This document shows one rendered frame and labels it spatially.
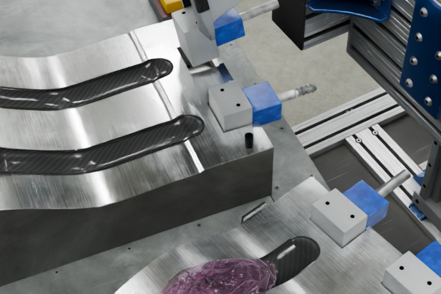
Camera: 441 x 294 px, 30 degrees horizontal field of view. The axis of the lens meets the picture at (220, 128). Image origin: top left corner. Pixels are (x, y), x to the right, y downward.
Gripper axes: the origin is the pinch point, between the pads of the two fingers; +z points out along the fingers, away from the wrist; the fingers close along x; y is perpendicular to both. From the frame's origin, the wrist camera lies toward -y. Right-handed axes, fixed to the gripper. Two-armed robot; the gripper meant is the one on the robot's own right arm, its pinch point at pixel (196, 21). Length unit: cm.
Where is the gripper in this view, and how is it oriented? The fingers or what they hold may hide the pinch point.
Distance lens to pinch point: 102.1
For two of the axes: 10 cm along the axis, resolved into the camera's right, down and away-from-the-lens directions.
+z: 2.0, 7.1, 6.7
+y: 9.1, -3.9, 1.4
